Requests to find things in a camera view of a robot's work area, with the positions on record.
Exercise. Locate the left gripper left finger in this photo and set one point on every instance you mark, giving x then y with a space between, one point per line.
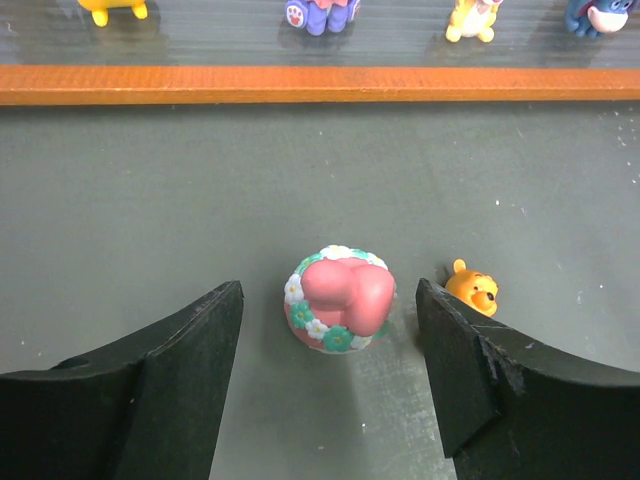
146 406

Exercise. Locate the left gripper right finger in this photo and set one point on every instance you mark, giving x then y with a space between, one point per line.
511 407

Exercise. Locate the pink heart flower toy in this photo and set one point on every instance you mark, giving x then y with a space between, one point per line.
338 300

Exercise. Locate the orange rabbit toy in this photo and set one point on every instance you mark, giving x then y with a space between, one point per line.
473 18

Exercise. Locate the orange wooden shelf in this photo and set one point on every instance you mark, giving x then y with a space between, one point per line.
233 52

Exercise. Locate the yellow bear toy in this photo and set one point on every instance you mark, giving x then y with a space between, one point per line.
477 290

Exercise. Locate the blue donkey toy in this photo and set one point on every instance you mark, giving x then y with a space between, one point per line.
592 18

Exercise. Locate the black and yellow toy figure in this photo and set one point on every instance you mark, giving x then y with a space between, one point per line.
100 9

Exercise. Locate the purple bunny toy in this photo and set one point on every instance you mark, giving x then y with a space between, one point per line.
316 17

